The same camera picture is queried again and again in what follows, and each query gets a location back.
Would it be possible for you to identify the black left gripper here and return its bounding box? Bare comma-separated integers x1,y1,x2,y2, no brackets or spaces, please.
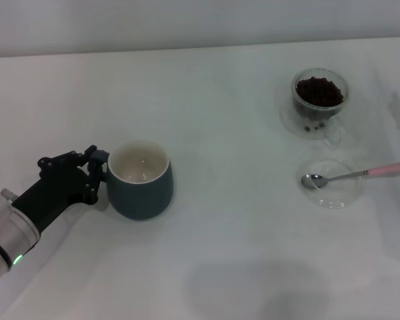
11,144,108,233

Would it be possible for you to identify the dark teal ceramic mug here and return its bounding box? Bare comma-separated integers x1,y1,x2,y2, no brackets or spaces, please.
91,139,175,221

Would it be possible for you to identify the clear glass saucer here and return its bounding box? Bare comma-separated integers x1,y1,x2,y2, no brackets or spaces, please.
295,157,364,210

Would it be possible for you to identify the clear glass cup with handle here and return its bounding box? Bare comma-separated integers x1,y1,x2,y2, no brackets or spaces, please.
280,67,349,149

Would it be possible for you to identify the pink handled steel spoon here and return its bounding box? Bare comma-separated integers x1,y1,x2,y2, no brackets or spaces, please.
301,160,400,191

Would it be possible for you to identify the left wrist cable with plug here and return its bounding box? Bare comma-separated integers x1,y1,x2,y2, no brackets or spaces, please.
0,187,16,203

